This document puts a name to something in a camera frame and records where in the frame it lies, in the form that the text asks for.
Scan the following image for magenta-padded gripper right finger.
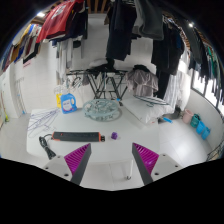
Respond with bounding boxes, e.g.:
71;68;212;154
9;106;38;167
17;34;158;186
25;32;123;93
131;142;183;186

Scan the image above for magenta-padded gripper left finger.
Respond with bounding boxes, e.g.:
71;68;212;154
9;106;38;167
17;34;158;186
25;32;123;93
42;142;92;186

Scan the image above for white table leg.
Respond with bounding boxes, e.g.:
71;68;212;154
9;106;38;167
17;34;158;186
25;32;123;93
125;159;134;181

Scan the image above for black and orange power strip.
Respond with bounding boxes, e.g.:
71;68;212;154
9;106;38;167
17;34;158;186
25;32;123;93
51;130;107;143

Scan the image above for white cushion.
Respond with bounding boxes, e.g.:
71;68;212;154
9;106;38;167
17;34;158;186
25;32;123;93
122;95;175;125

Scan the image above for blue detergent bottle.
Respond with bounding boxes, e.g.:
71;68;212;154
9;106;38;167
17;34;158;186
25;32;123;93
59;92;79;115

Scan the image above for pink bucket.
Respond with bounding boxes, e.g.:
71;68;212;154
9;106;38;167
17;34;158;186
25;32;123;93
181;109;195;125

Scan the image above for yellow bottle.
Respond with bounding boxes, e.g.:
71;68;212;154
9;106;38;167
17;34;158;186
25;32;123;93
55;92;63;110

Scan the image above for blue bucket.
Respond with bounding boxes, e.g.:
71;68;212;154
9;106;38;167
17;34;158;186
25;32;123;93
195;120;206;135
200;126;212;141

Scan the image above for teal bucket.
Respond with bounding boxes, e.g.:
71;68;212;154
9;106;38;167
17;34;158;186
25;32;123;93
190;113;202;129

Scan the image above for grey garment on rack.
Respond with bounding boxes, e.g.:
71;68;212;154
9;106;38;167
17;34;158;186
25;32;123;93
126;65;160;98

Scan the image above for black folding drying rack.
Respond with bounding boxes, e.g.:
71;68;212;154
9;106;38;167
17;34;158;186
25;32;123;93
65;67;130;101

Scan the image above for white hanging garments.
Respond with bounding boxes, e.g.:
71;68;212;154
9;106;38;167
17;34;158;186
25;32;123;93
54;37;85;82

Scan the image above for row of dark hanging clothes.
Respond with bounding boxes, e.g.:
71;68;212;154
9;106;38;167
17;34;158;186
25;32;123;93
151;15;224;112

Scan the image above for row of colourful hanging clothes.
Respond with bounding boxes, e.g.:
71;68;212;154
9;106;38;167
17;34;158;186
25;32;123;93
1;22;43;73

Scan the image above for red hanging garment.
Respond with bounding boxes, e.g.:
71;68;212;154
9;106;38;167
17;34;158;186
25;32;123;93
35;0;86;43

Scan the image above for black power strip cable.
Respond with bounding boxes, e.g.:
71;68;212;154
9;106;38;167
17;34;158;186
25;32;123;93
38;133;58;161

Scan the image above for pile of wire hangers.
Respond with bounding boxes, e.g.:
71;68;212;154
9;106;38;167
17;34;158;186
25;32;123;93
26;107;62;138

